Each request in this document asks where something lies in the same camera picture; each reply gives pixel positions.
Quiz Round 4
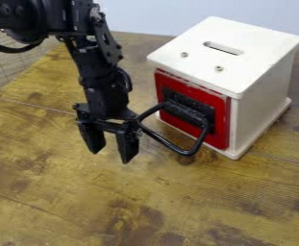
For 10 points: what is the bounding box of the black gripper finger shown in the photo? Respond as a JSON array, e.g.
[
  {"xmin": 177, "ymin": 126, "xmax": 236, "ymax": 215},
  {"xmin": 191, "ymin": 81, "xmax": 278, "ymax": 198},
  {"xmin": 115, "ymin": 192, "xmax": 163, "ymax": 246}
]
[
  {"xmin": 116, "ymin": 130, "xmax": 139, "ymax": 163},
  {"xmin": 77, "ymin": 121, "xmax": 105, "ymax": 154}
]

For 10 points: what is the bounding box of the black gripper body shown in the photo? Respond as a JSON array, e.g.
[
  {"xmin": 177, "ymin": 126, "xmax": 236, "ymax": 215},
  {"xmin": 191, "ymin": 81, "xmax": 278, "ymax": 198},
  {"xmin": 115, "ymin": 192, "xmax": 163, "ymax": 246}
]
[{"xmin": 73, "ymin": 85, "xmax": 139, "ymax": 135}]

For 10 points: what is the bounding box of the black metal drawer handle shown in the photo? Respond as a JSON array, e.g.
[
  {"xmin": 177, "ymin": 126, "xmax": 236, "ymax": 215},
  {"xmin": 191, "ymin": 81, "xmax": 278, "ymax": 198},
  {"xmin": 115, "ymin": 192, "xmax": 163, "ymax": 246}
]
[{"xmin": 137, "ymin": 93, "xmax": 215, "ymax": 156}]

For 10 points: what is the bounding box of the red drawer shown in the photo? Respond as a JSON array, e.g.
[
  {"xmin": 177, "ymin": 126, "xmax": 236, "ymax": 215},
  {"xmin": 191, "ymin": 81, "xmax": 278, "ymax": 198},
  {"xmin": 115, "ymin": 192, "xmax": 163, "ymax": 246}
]
[{"xmin": 153, "ymin": 69, "xmax": 231, "ymax": 150}]

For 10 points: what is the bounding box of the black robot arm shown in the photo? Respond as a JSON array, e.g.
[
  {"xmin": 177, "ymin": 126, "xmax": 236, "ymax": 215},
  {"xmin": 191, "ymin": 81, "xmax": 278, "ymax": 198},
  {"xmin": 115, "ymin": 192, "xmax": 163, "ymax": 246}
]
[{"xmin": 0, "ymin": 0, "xmax": 139, "ymax": 162}]

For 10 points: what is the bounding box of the white wooden cabinet box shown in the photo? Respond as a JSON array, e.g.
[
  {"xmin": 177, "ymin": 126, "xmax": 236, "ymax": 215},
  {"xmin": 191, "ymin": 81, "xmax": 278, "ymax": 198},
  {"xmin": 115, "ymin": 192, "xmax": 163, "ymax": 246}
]
[{"xmin": 148, "ymin": 16, "xmax": 299, "ymax": 160}]

